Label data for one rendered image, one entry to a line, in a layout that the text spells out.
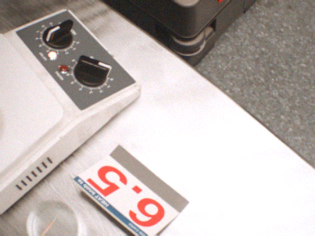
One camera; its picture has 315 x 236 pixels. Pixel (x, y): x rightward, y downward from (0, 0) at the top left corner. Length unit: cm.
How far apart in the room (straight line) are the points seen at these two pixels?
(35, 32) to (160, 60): 14
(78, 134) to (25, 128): 6
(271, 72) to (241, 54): 9
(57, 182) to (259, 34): 98
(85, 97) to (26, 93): 6
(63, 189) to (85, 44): 15
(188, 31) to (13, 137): 72
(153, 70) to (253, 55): 86
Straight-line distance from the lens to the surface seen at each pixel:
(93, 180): 57
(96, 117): 57
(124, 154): 60
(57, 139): 55
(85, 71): 58
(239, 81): 145
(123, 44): 65
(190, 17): 116
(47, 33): 61
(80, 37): 62
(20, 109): 55
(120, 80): 59
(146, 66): 64
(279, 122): 142
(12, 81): 56
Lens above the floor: 133
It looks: 71 degrees down
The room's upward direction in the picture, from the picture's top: 8 degrees counter-clockwise
